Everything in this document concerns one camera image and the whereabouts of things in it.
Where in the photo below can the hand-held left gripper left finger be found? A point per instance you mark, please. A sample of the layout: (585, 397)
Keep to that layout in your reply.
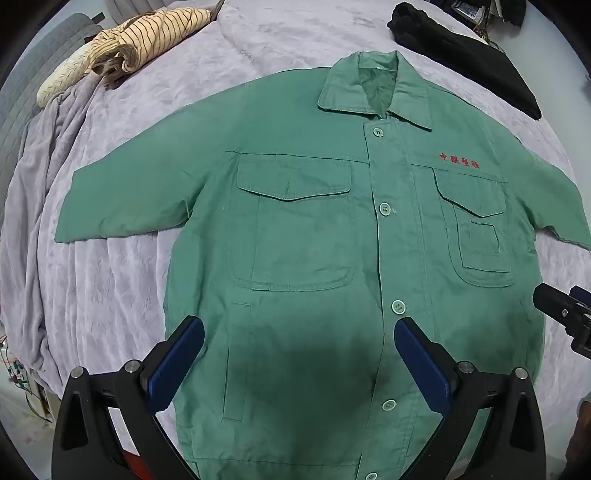
(178, 355)

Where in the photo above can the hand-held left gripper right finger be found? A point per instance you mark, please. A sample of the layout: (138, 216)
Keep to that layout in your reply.
(422, 364)

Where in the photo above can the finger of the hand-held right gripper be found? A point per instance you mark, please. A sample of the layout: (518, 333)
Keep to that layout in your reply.
(551, 300)
(582, 297)

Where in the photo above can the green work jacket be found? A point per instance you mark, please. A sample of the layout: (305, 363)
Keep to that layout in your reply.
(304, 240)

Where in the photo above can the black garment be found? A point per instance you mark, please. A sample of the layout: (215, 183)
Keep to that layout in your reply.
(466, 55)

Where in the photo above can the purple plush blanket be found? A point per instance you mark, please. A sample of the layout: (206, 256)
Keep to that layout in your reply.
(166, 64)

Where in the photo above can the dark clutter pile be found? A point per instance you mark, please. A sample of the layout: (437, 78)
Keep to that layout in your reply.
(466, 11)

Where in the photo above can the cream knitted cloth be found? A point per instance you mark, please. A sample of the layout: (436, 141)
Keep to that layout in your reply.
(64, 76)

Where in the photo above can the grey quilted headboard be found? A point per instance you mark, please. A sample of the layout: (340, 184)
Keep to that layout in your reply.
(25, 78)

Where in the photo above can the beige striped garment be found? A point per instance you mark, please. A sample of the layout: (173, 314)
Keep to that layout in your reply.
(152, 34)

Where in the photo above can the grey pleated curtain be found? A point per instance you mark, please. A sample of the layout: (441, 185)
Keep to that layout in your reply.
(120, 8)

